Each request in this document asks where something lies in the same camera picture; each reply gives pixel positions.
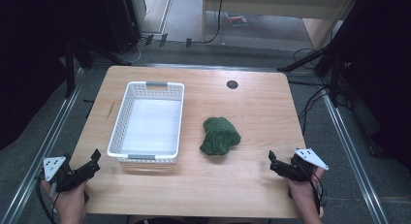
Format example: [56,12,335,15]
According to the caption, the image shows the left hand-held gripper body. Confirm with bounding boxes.
[42,152,95,193]

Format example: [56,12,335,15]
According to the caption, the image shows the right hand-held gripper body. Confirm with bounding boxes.
[278,147,331,183]

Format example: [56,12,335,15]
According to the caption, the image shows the person's left hand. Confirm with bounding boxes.
[40,179,90,220]

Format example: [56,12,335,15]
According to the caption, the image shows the person's right hand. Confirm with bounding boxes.
[286,166,326,209]

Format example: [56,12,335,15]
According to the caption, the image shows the green crumpled cloth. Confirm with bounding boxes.
[199,116,242,156]

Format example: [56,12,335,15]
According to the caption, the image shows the white perforated plastic basket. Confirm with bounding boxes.
[107,80,186,165]

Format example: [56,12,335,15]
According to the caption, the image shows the black metal stand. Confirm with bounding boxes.
[63,36,95,100]

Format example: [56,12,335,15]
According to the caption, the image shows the black tripod stand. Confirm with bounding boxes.
[276,39,347,106]

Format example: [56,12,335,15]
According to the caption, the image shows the black cabinet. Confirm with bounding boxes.
[102,0,143,55]

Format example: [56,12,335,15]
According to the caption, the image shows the red book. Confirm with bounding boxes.
[225,12,249,27]

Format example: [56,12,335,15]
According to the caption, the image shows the light wooden furniture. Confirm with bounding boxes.
[201,0,358,51]

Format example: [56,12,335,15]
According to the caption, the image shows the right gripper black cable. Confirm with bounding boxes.
[308,170,326,216]

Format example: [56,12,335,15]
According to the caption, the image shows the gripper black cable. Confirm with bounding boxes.
[308,170,326,216]
[34,175,61,224]

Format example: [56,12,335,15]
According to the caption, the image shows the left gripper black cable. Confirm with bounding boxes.
[34,175,61,224]

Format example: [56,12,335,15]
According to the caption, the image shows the metal floor rail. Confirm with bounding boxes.
[0,67,86,224]
[321,87,390,224]

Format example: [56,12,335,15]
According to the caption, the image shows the black floor cable bundle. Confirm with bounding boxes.
[297,84,330,136]

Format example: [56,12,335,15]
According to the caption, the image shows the black hanging cable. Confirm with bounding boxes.
[205,0,225,45]

